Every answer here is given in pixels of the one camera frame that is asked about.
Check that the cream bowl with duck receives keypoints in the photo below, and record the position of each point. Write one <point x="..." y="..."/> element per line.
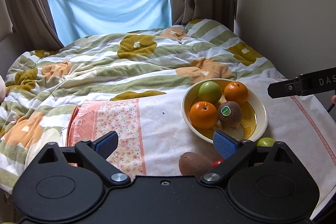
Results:
<point x="254" y="120"/>

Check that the green apple back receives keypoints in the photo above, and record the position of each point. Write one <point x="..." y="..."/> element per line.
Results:
<point x="265" y="142"/>

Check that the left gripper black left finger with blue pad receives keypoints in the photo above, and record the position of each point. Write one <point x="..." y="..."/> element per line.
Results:
<point x="94" y="155"/>

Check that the brown left curtain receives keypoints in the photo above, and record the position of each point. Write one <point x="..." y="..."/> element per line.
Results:
<point x="32" y="21"/>

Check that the green apple front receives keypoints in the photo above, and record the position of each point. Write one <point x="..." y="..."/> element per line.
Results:
<point x="210" y="92"/>

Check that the large orange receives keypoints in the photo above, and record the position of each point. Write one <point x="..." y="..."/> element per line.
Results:
<point x="237" y="92"/>
<point x="203" y="115"/>

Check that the floral striped duvet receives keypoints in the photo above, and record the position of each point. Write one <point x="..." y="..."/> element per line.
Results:
<point x="42" y="88"/>

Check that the pink plush pillow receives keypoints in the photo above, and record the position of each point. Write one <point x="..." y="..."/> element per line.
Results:
<point x="2" y="89"/>

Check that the light blue window cloth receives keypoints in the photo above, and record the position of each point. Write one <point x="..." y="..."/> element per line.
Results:
<point x="75" y="19"/>

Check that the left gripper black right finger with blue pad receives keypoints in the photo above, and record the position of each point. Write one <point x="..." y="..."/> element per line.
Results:
<point x="234" y="153"/>

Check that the red cherry tomato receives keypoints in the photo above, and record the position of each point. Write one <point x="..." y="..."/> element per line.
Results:
<point x="217" y="162"/>

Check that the brown kiwi with sticker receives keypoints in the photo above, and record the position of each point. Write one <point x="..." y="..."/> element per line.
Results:
<point x="229" y="114"/>

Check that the brown kiwi plain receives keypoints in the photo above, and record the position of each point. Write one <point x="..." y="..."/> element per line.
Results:
<point x="191" y="163"/>

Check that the green apple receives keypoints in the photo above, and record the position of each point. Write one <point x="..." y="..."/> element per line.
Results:
<point x="265" y="142"/>
<point x="210" y="92"/>

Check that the white pink floral cloth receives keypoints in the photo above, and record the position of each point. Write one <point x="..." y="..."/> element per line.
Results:
<point x="152" y="133"/>

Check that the person hand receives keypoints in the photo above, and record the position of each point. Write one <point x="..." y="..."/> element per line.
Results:
<point x="333" y="99"/>

